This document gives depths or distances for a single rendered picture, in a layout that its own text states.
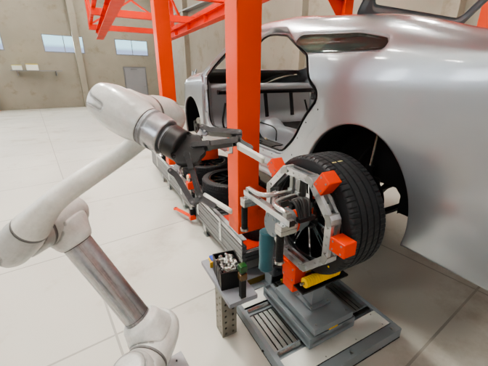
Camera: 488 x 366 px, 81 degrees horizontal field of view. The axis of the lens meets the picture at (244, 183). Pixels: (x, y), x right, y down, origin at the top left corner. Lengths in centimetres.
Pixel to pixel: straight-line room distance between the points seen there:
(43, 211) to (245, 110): 123
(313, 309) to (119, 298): 117
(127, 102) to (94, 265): 67
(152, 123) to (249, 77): 119
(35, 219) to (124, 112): 42
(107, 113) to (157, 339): 87
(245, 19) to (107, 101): 122
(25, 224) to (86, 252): 27
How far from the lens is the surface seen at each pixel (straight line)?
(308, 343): 190
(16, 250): 103
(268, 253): 168
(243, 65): 177
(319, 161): 146
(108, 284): 120
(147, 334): 126
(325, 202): 135
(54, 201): 91
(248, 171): 188
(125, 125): 68
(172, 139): 63
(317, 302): 199
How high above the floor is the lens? 156
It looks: 20 degrees down
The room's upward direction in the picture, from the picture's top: straight up
